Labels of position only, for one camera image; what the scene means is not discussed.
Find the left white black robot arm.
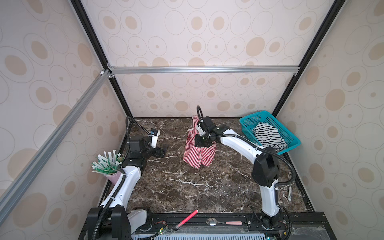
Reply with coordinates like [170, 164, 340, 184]
[86, 117, 167, 240]

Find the diagonal aluminium left rail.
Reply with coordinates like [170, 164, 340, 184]
[1, 69, 112, 224]

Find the red white striped tank top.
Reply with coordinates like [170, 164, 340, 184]
[183, 116, 217, 169]

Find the pink handled metal spoon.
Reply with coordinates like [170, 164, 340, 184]
[206, 218, 243, 227]

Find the left black corner post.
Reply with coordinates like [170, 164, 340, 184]
[70, 0, 134, 118]

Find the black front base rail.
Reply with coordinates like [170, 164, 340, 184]
[131, 212, 336, 240]

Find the horizontal aluminium back rail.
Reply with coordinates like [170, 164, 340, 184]
[111, 65, 300, 74]

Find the pink marker pen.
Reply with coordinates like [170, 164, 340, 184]
[176, 210, 199, 230]

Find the teal plastic basket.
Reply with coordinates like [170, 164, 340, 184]
[240, 111, 301, 155]

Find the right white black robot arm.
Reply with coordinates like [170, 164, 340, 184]
[195, 106, 296, 230]

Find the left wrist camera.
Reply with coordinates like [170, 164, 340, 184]
[150, 128, 161, 148]

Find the black corner post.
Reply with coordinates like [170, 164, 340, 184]
[272, 0, 347, 117]
[70, 0, 134, 118]

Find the black white striped tank top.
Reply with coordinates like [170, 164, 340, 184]
[252, 123, 288, 152]

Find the green white straws bundle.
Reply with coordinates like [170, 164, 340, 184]
[92, 150, 124, 176]

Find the pink cup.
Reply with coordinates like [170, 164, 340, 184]
[104, 169, 125, 185]

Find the right black corner post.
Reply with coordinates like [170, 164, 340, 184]
[272, 0, 347, 117]

